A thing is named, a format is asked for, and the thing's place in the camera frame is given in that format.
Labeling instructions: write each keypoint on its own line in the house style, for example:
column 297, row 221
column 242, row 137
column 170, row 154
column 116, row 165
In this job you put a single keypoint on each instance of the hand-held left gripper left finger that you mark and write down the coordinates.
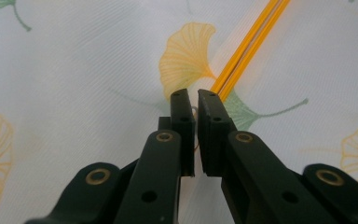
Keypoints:
column 167, row 161

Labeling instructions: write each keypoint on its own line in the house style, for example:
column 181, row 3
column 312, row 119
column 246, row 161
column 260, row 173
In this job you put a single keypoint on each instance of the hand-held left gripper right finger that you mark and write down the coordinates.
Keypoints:
column 245, row 168

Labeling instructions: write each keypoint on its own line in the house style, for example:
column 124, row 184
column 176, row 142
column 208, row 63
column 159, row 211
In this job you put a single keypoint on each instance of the white leaf-print zippered fabric bag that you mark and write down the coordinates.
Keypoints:
column 74, row 77

